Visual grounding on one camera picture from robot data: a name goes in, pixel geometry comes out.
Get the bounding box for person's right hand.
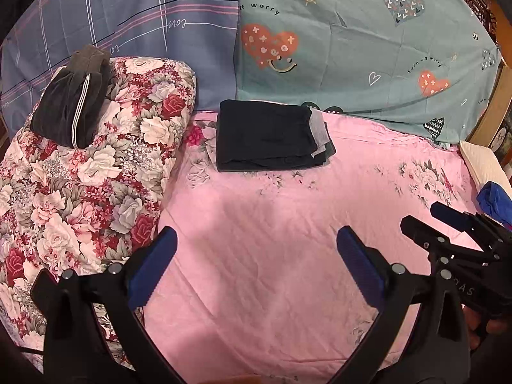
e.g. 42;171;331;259
463;308;512;349

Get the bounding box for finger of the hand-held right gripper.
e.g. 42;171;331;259
431;202;501;241
401;215;453;257

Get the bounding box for red floral quilt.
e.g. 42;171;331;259
0;57;197;373

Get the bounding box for pink floral bedsheet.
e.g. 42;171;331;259
144;108;483;384

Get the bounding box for teal heart print sheet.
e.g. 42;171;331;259
234;0;501;150

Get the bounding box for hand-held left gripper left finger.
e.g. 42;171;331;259
30;226;187;384

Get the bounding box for blue cloth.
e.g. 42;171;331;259
476;182;512;230

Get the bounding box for grey striped pants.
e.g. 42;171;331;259
30;44;115;149

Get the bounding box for blue plaid sheet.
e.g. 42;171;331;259
0;0;241;125

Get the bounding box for cream quilted cushion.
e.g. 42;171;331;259
459;140;512;197

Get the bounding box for black pants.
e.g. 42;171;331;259
216;99;337;173

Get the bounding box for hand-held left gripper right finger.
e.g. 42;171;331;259
330;226;471;384

